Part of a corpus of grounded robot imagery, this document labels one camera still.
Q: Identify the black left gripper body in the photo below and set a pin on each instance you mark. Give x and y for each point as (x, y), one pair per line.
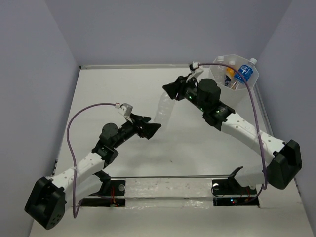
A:
(131, 129)

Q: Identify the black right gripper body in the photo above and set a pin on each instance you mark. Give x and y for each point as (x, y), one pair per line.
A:
(188, 91)

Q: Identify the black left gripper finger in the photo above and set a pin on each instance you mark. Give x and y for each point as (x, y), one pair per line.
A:
(139, 120)
(148, 130)

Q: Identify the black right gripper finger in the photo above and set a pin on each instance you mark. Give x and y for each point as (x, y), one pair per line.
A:
(172, 90)
(181, 80)

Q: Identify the clear capless bottle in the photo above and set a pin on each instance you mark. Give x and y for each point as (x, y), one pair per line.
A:
(164, 110)

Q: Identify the orange juice bottle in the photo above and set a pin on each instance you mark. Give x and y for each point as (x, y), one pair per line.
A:
(230, 73)

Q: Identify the blue label water bottle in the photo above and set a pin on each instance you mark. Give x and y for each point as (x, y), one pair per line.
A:
(246, 70)

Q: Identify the clear bottle white cap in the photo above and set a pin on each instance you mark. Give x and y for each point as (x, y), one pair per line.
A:
(219, 71)

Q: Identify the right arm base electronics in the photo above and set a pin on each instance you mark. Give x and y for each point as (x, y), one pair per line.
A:
(224, 195)

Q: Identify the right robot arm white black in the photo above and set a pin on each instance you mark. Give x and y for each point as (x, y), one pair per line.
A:
(282, 159)

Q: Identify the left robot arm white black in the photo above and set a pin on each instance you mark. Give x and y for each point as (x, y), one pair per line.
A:
(51, 197)

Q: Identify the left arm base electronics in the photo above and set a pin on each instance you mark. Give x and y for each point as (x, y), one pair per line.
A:
(112, 195)

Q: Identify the white octagonal bin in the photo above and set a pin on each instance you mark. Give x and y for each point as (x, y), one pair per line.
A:
(229, 96)

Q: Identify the white front cover board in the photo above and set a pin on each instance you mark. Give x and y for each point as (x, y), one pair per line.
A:
(280, 214)

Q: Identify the aluminium back rail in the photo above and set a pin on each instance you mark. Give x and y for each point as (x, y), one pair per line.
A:
(136, 66)

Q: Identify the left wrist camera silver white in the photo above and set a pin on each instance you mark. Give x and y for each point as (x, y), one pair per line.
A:
(125, 110)

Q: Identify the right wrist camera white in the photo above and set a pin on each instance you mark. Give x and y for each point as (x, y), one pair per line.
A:
(195, 70)

